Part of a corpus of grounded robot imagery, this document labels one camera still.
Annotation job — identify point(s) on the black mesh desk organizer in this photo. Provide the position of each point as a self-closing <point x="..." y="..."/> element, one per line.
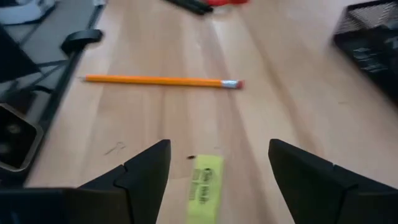
<point x="370" y="46"/>

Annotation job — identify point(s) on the small dark crumb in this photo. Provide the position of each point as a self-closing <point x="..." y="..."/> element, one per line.
<point x="191" y="157"/>

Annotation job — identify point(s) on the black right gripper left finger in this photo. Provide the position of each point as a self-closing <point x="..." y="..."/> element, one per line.
<point x="149" y="174"/>

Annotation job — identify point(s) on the black square camera housing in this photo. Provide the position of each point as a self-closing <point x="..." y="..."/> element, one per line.
<point x="15" y="140"/>

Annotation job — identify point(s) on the black table clamp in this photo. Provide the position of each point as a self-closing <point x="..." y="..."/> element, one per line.
<point x="81" y="39"/>

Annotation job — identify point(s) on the black pen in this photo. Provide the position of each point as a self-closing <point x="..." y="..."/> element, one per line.
<point x="203" y="5"/>
<point x="189" y="7"/>

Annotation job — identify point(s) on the orange pencil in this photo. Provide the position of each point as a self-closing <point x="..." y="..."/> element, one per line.
<point x="155" y="81"/>

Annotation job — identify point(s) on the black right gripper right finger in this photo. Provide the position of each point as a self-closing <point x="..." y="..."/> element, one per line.
<point x="304" y="180"/>

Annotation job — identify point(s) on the white plastic object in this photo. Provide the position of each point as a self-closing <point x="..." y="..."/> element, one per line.
<point x="25" y="11"/>

